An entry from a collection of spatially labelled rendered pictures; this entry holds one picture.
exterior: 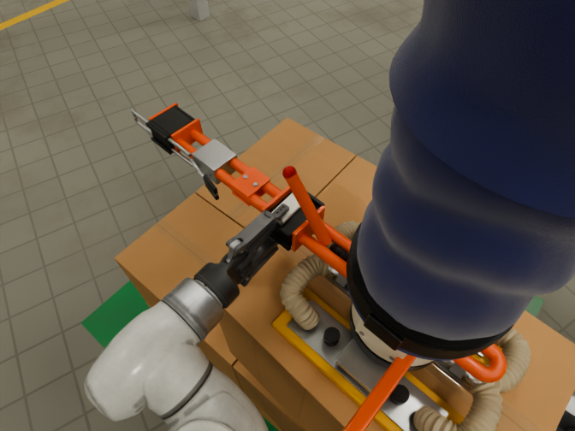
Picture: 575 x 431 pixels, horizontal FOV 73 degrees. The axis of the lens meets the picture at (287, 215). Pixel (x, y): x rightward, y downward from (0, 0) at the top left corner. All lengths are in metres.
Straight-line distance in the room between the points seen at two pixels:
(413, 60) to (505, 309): 0.26
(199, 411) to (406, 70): 0.50
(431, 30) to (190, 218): 1.36
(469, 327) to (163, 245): 1.23
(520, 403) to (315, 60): 2.86
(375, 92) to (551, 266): 2.72
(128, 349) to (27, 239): 1.97
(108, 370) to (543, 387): 0.70
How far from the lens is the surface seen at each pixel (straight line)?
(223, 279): 0.62
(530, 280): 0.38
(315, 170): 1.68
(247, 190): 0.74
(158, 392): 0.60
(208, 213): 1.56
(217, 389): 0.62
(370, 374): 0.70
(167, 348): 0.59
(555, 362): 0.89
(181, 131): 0.86
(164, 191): 2.41
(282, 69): 3.20
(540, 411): 0.84
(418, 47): 0.31
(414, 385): 0.74
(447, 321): 0.45
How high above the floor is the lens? 1.79
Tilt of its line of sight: 55 degrees down
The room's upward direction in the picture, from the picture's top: straight up
